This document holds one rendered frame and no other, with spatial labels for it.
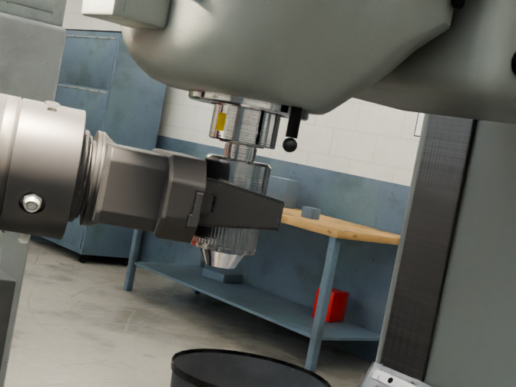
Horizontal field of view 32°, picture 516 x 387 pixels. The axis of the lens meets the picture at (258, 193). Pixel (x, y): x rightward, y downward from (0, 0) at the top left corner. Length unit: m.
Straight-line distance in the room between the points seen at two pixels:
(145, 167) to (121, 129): 7.36
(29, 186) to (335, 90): 0.20
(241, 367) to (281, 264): 3.96
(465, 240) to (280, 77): 0.44
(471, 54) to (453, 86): 0.03
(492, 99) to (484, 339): 0.35
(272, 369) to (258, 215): 2.32
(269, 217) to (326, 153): 6.02
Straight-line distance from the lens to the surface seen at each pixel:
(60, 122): 0.59
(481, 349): 0.95
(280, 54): 0.56
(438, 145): 0.99
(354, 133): 6.46
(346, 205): 6.41
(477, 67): 0.64
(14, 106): 0.60
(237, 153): 0.63
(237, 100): 0.60
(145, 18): 0.56
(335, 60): 0.58
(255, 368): 2.93
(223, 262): 0.63
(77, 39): 8.50
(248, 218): 0.61
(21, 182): 0.58
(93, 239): 7.97
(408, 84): 0.68
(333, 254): 5.36
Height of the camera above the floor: 1.28
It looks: 3 degrees down
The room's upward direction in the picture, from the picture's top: 11 degrees clockwise
